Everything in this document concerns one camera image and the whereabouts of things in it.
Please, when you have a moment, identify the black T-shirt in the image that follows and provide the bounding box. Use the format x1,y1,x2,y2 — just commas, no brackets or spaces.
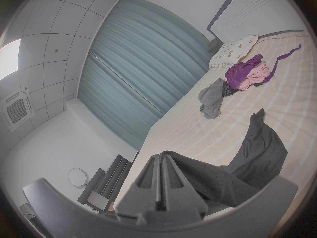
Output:
160,108,289,208

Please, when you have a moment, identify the round white mirror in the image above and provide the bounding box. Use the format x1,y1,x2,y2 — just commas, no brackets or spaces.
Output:
68,167,88,188

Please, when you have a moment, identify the ceiling light panel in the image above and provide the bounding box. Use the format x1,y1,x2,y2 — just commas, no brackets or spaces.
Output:
0,39,22,80

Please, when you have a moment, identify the grey garment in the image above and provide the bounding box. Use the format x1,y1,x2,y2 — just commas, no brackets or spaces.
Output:
199,78,224,119

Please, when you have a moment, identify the pink garment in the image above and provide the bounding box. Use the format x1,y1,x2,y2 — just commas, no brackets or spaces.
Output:
235,63,269,92

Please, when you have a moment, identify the black shiny garment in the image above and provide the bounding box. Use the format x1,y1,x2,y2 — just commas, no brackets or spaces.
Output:
222,81,239,98

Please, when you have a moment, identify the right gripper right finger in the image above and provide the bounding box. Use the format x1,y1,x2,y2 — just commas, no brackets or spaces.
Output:
161,155,208,219

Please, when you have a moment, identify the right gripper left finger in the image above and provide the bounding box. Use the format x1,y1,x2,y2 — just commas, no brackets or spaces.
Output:
116,154,161,214

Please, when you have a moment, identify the dark desk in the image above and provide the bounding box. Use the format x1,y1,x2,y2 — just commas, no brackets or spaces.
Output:
78,168,115,212

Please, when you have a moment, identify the grey bedside table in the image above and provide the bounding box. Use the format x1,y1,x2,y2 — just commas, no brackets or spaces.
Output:
208,39,223,55

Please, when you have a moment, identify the white printed pillow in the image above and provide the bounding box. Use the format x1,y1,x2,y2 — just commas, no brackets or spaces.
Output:
209,34,259,69

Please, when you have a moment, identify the ceiling air conditioner vent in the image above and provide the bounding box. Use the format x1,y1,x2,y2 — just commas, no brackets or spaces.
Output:
0,86,36,132

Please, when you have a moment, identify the bed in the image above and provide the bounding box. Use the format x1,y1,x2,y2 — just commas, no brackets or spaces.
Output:
110,0,316,221

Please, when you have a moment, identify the purple garment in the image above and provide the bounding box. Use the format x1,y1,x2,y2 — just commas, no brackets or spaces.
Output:
225,44,301,89

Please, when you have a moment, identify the blue-green curtain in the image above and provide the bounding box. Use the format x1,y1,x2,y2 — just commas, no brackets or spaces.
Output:
77,54,164,151
90,0,214,115

